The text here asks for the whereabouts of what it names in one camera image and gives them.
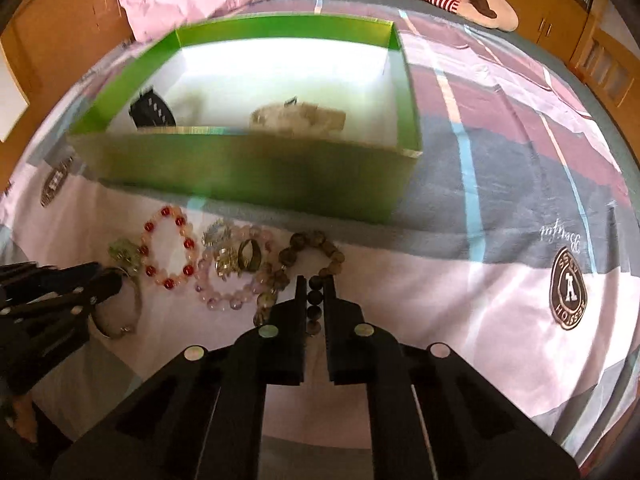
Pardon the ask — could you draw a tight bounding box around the gold flower hair clip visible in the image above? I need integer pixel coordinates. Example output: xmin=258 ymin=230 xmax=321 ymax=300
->
xmin=202 ymin=219 xmax=262 ymax=281

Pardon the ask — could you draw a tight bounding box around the wooden wardrobe cabinet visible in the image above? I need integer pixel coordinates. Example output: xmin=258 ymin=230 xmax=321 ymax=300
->
xmin=506 ymin=0 xmax=588 ymax=63

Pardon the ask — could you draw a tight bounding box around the red and pink bead bracelet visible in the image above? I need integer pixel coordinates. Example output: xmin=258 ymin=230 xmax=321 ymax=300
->
xmin=138 ymin=205 xmax=200 ymax=291

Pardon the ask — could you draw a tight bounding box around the green cardboard box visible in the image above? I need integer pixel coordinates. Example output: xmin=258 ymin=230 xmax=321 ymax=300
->
xmin=67 ymin=13 xmax=423 ymax=223

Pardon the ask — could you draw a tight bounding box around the thin metal bangle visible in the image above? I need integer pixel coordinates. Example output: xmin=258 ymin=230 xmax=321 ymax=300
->
xmin=91 ymin=266 xmax=143 ymax=340

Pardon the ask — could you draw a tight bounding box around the plaid bed sheet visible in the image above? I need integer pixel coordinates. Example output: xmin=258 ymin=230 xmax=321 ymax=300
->
xmin=1 ymin=0 xmax=639 ymax=463

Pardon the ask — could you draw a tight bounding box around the wooden bed frame rail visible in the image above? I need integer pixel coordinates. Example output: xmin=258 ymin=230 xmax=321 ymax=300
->
xmin=570 ymin=0 xmax=639 ymax=159

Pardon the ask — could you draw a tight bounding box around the dark brown bead bracelet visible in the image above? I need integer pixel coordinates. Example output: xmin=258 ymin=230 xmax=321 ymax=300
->
xmin=252 ymin=230 xmax=347 ymax=337

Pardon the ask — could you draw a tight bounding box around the green stone bracelet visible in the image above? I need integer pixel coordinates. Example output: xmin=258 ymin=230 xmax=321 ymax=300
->
xmin=106 ymin=237 xmax=144 ymax=279

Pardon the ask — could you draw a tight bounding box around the black wristband watch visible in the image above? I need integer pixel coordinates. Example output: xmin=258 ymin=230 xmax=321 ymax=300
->
xmin=128 ymin=88 xmax=176 ymax=129

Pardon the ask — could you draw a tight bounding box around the pink crystal bead bracelet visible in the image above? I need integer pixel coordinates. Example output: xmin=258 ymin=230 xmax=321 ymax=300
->
xmin=195 ymin=224 xmax=279 ymax=312

